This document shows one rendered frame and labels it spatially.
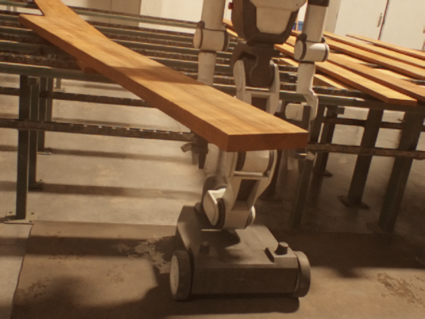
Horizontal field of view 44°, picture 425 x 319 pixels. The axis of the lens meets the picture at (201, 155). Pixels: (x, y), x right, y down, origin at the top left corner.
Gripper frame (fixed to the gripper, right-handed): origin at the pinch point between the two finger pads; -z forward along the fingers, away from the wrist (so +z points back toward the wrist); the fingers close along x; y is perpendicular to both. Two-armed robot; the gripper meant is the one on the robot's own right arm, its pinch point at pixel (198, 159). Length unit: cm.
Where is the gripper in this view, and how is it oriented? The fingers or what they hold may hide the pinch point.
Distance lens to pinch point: 219.5
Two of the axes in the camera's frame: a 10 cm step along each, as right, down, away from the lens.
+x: 2.5, 1.4, -9.6
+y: 9.6, 0.5, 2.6
